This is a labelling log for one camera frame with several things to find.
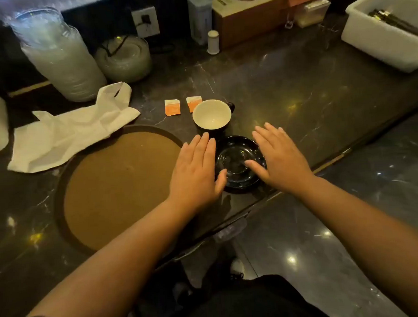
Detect round brown tray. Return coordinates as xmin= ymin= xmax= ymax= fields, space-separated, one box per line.
xmin=51 ymin=122 xmax=190 ymax=257

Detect black plug and cable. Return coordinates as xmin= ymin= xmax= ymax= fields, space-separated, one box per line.
xmin=97 ymin=13 xmax=154 ymax=59

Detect bundle of black utensils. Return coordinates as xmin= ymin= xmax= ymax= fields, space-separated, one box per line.
xmin=368 ymin=7 xmax=418 ymax=41

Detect black saucer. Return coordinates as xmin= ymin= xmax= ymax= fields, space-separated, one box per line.
xmin=213 ymin=134 xmax=268 ymax=195

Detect brown box with white lid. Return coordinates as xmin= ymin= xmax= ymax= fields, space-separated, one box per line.
xmin=211 ymin=0 xmax=291 ymax=50

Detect person's right hand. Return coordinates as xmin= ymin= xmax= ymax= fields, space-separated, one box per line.
xmin=243 ymin=120 xmax=316 ymax=198

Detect stack of small glass dishes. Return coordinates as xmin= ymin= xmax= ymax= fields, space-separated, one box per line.
xmin=5 ymin=5 xmax=73 ymax=52

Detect white wall socket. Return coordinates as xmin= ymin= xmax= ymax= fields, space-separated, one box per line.
xmin=131 ymin=6 xmax=161 ymax=40

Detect person's white shoe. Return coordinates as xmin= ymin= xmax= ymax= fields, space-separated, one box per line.
xmin=229 ymin=258 xmax=246 ymax=281

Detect black and white cup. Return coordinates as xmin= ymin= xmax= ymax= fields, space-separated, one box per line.
xmin=191 ymin=98 xmax=237 ymax=139

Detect person's right forearm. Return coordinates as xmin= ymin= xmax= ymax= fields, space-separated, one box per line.
xmin=292 ymin=170 xmax=418 ymax=317

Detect orange sachet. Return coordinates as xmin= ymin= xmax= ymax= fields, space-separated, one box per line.
xmin=164 ymin=98 xmax=181 ymax=117
xmin=186 ymin=96 xmax=204 ymax=114

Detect person's left forearm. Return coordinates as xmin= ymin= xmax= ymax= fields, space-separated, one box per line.
xmin=20 ymin=198 xmax=202 ymax=317

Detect clear plastic container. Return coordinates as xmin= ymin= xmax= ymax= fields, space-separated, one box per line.
xmin=293 ymin=0 xmax=332 ymax=29

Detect white napkin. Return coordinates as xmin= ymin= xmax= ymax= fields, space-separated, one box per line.
xmin=3 ymin=80 xmax=143 ymax=175

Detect short stack of glass plates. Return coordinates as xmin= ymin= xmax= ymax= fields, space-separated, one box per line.
xmin=94 ymin=34 xmax=154 ymax=85

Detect person's left hand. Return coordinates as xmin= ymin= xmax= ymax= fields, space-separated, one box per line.
xmin=165 ymin=131 xmax=230 ymax=220

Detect clear plastic wrapper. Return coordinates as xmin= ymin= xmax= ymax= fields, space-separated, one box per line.
xmin=211 ymin=217 xmax=249 ymax=244

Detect pale rectangular tin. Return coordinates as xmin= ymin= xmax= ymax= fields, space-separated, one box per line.
xmin=187 ymin=0 xmax=214 ymax=47

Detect tall stack of glass plates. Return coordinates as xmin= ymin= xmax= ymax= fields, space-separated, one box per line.
xmin=18 ymin=24 xmax=109 ymax=105

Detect small white shaker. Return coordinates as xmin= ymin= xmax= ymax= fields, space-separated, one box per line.
xmin=206 ymin=29 xmax=221 ymax=56

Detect person's black trousers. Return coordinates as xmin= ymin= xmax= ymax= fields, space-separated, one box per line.
xmin=155 ymin=272 xmax=334 ymax=317

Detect white plastic bin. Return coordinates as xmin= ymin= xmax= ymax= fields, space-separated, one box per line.
xmin=339 ymin=0 xmax=418 ymax=76

